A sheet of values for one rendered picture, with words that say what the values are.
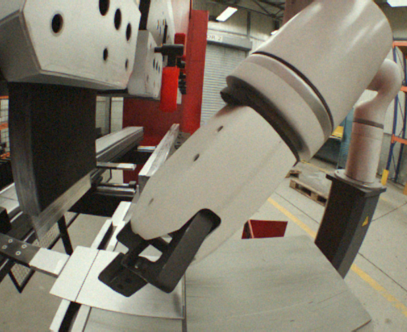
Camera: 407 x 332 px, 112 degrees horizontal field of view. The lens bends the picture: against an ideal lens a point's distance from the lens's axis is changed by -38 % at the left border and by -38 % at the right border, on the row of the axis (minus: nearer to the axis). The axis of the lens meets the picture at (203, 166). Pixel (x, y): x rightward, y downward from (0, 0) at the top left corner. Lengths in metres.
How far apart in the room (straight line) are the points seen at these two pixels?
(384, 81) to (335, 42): 0.57
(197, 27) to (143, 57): 2.22
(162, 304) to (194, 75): 2.23
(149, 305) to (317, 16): 0.26
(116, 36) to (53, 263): 0.22
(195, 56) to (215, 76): 5.86
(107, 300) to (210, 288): 0.10
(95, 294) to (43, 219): 0.09
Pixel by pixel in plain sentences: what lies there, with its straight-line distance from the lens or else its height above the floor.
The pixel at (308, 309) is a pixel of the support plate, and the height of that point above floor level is 1.00.
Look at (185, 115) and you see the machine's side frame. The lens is 2.30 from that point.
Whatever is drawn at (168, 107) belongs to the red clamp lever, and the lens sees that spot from 0.29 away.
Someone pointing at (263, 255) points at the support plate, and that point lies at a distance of 0.27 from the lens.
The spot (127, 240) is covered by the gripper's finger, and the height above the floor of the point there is 1.03.
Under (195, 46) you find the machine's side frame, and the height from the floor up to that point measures 1.82.
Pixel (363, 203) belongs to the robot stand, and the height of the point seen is 0.96.
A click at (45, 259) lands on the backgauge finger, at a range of 0.26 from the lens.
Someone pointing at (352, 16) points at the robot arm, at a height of 1.25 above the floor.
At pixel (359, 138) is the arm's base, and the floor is 1.14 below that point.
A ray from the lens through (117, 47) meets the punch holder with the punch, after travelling 0.16.
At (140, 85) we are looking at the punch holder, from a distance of 0.26.
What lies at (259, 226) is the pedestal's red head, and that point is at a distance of 0.77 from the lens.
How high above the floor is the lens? 1.16
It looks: 16 degrees down
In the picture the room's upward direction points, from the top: 4 degrees clockwise
